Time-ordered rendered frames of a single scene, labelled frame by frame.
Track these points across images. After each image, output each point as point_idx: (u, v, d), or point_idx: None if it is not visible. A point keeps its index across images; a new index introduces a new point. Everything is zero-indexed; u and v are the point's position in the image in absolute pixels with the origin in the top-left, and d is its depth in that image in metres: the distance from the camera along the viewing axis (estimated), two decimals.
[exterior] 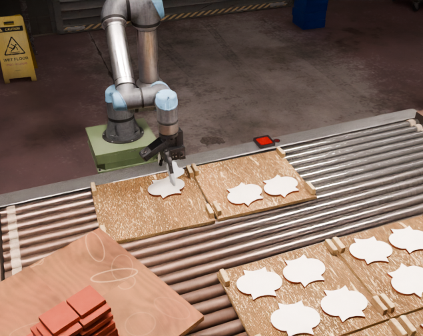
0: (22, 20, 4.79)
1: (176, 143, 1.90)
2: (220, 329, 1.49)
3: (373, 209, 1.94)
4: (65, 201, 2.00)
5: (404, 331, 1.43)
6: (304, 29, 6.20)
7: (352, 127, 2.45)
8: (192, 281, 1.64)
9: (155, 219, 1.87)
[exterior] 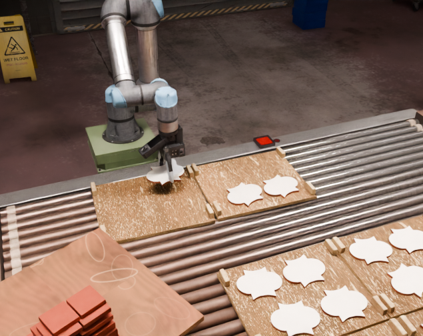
0: (22, 20, 4.79)
1: (175, 140, 1.90)
2: (220, 329, 1.49)
3: (373, 209, 1.94)
4: (65, 201, 2.00)
5: (404, 331, 1.43)
6: (304, 29, 6.20)
7: (352, 127, 2.45)
8: (192, 281, 1.64)
9: (155, 219, 1.87)
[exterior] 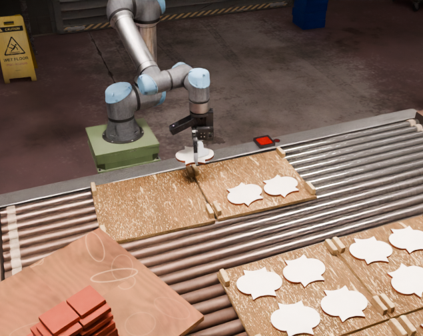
0: (22, 20, 4.79)
1: (206, 123, 1.91)
2: (220, 329, 1.49)
3: (373, 209, 1.94)
4: (65, 201, 2.00)
5: (404, 331, 1.43)
6: (304, 29, 6.20)
7: (352, 127, 2.45)
8: (192, 281, 1.64)
9: (155, 219, 1.87)
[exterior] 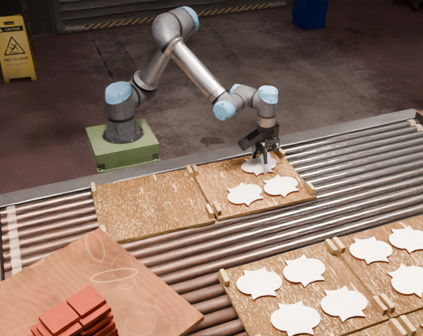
0: (22, 20, 4.79)
1: (272, 135, 2.05)
2: (220, 329, 1.49)
3: (373, 209, 1.94)
4: (65, 201, 2.00)
5: (404, 331, 1.43)
6: (304, 29, 6.20)
7: (352, 127, 2.45)
8: (192, 281, 1.64)
9: (155, 219, 1.87)
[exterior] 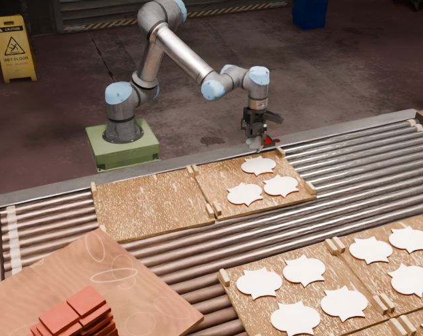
0: (22, 20, 4.79)
1: (250, 117, 2.00)
2: (220, 329, 1.49)
3: (373, 209, 1.94)
4: (65, 201, 2.00)
5: (404, 331, 1.43)
6: (304, 29, 6.20)
7: (352, 127, 2.45)
8: (192, 281, 1.64)
9: (155, 219, 1.87)
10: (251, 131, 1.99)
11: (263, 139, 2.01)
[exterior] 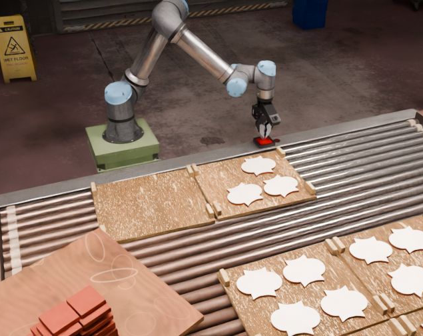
0: (22, 20, 4.79)
1: None
2: (220, 329, 1.49)
3: (373, 209, 1.94)
4: (65, 201, 2.00)
5: (404, 331, 1.43)
6: (304, 29, 6.20)
7: (352, 127, 2.45)
8: (192, 281, 1.64)
9: (155, 219, 1.87)
10: (254, 111, 2.29)
11: (255, 125, 2.27)
